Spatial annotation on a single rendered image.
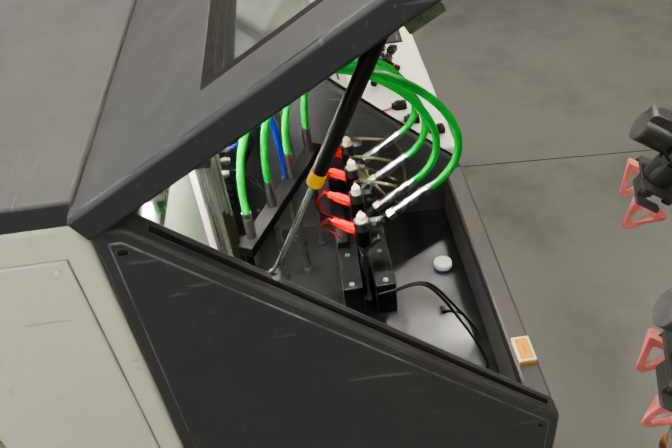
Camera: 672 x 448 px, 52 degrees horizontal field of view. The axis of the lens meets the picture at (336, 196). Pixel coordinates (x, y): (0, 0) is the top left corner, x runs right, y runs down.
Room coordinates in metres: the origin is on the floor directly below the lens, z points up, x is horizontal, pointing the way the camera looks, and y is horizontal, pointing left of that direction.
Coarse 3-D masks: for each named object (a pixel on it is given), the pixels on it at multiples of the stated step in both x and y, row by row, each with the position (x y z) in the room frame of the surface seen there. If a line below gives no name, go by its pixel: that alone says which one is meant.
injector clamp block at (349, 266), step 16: (336, 240) 1.01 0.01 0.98; (352, 240) 1.01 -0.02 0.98; (384, 240) 0.99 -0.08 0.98; (352, 256) 0.96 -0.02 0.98; (384, 256) 0.95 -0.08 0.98; (352, 272) 0.92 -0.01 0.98; (384, 272) 0.91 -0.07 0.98; (352, 288) 0.88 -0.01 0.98; (384, 288) 0.87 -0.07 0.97; (352, 304) 0.87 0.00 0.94; (384, 304) 0.87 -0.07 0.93
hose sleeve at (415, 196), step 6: (426, 186) 0.92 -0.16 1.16; (414, 192) 0.93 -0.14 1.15; (420, 192) 0.92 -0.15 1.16; (426, 192) 0.92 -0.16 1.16; (408, 198) 0.92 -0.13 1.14; (414, 198) 0.92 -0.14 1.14; (420, 198) 0.92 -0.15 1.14; (396, 204) 0.93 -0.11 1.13; (402, 204) 0.92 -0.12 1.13; (408, 204) 0.92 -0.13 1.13; (396, 210) 0.92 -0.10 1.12; (402, 210) 0.92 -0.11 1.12
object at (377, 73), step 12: (336, 72) 0.92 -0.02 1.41; (348, 72) 0.92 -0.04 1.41; (384, 72) 0.92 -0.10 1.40; (408, 84) 0.92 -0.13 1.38; (420, 96) 0.92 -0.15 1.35; (432, 96) 0.92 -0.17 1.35; (444, 108) 0.92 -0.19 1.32; (456, 132) 0.92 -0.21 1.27; (240, 144) 0.92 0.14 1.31; (456, 144) 0.92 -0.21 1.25; (240, 156) 0.91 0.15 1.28; (456, 156) 0.92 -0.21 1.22; (240, 168) 0.91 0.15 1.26; (240, 180) 0.91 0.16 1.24; (432, 180) 0.93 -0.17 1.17; (444, 180) 0.92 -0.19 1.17; (240, 192) 0.92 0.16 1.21; (240, 204) 0.92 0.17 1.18
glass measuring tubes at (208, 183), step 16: (208, 160) 0.93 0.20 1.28; (192, 176) 0.93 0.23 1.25; (208, 176) 0.94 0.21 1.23; (208, 192) 0.94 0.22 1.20; (224, 192) 1.04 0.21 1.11; (208, 208) 0.95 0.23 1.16; (224, 208) 0.98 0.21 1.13; (208, 224) 0.93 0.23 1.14; (224, 224) 0.94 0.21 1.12; (208, 240) 0.93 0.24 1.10; (224, 240) 0.94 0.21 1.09; (240, 256) 1.01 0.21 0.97
